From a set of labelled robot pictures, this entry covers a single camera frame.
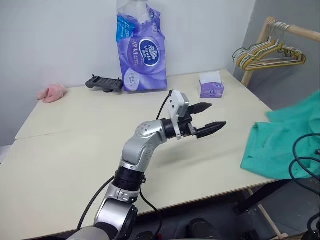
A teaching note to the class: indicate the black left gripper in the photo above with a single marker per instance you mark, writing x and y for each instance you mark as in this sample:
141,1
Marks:
185,124

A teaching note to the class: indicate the teal green shorts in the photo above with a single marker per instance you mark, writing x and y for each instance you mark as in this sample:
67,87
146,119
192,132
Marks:
275,145

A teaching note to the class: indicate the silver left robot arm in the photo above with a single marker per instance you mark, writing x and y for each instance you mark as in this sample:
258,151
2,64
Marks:
140,150

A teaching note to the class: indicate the small purple tissue box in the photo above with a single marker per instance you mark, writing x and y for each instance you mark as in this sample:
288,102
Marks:
211,90

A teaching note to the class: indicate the purple tissue multipack bag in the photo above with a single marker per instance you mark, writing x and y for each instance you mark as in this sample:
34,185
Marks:
142,62

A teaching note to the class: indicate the black handheld controller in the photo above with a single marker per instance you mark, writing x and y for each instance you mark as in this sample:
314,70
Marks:
105,83

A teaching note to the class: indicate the dark rounded shape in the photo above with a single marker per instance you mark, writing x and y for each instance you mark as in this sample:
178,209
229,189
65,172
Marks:
203,228

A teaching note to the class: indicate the light wooden floor bar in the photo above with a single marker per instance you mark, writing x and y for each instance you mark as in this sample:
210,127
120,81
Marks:
268,216

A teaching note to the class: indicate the light wooden clothes rack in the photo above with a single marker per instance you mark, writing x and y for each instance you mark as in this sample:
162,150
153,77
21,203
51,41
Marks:
302,31

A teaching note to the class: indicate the pink fluffy cloth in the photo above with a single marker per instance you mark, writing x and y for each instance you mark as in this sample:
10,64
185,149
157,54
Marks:
51,93

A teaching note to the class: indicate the silver robot torso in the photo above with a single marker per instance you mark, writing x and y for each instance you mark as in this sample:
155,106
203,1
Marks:
87,233

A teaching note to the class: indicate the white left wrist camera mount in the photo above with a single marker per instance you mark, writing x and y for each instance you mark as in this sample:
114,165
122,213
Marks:
176,100

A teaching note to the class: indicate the black table frame leg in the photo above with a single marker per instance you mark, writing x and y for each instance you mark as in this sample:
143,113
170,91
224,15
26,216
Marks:
262,195

